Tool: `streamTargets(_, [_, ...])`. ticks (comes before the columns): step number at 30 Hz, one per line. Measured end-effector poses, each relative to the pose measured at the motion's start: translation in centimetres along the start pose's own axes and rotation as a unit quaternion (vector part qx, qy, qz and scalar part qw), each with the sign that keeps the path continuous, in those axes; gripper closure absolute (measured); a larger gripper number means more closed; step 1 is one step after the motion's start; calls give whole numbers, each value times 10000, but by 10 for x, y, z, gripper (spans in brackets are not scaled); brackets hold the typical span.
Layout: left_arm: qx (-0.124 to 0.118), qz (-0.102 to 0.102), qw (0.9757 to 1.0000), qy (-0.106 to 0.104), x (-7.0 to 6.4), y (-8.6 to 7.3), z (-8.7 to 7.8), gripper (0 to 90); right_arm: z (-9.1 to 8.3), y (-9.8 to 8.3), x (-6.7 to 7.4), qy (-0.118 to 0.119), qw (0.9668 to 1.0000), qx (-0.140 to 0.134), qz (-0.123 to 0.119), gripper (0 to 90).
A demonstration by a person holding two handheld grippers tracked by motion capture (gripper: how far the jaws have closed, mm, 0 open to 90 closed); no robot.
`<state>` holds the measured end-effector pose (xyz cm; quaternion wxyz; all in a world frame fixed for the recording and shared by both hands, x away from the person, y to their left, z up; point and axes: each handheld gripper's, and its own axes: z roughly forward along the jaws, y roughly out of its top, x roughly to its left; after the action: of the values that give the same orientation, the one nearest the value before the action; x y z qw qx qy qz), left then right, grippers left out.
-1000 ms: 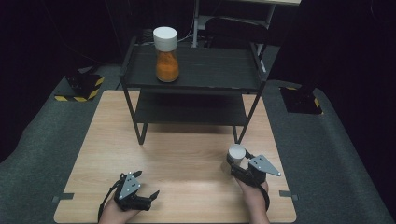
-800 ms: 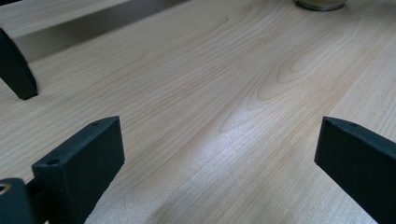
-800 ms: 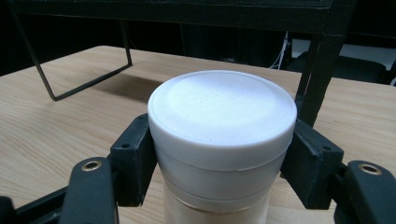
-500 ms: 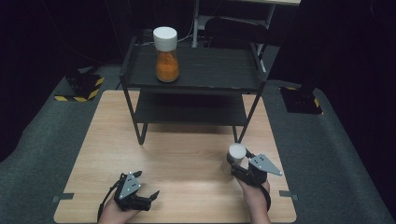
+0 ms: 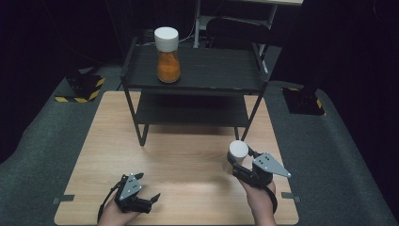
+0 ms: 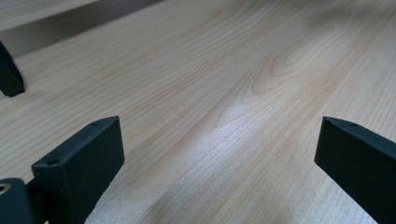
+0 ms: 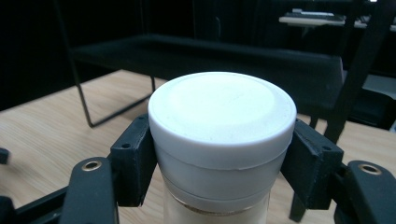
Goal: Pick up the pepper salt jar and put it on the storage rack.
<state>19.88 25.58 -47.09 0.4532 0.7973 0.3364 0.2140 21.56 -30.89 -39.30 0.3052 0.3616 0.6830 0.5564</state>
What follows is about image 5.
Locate black two-tier shelf rack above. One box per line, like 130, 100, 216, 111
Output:
120, 36, 270, 147

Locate black yellow striped stand base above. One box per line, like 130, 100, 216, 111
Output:
55, 73, 106, 104

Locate hand-held gripper black cable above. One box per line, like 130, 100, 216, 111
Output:
97, 182, 124, 224
264, 184, 279, 215

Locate black chair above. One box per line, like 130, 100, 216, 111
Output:
205, 16, 272, 50

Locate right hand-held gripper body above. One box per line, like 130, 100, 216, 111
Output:
236, 152, 293, 190

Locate person's right hand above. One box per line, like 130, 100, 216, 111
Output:
239, 178, 278, 211

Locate metal frame desk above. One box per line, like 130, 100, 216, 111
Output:
193, 0, 305, 49

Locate person's left hand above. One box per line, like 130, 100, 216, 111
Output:
97, 198, 141, 226

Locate grey tape piece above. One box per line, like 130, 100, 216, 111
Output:
52, 194, 75, 205
280, 191, 301, 203

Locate black stand base yellow marks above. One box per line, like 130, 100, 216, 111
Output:
280, 87, 326, 117

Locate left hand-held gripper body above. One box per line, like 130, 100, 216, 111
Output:
113, 172, 153, 215

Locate orange powder jar white lid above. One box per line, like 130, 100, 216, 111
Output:
153, 26, 182, 84

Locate left hand-held gripper black cable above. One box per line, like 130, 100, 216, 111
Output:
97, 182, 124, 224

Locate right hand-held gripper black cable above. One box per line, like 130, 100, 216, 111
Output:
264, 184, 279, 215

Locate pale powder jar white lid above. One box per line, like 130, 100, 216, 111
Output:
221, 139, 249, 175

